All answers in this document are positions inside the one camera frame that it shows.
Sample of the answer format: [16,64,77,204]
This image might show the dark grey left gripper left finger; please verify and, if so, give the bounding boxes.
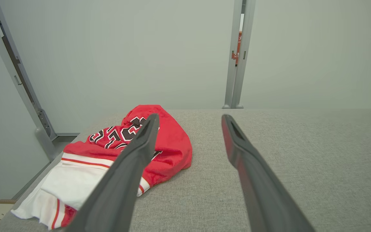
[52,113,160,232]

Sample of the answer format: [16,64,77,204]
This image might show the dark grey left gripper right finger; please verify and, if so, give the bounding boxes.
[222,114,316,232]

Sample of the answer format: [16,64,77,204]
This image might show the red white basketball jersey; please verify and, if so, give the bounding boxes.
[11,105,193,230]

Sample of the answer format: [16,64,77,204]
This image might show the red sign behind gap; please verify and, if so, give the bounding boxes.
[232,31,242,66]

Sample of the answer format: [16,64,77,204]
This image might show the grey double partition post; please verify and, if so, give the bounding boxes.
[223,0,257,109]

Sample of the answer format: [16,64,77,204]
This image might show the grey slotted partition post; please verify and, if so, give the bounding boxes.
[0,0,58,161]

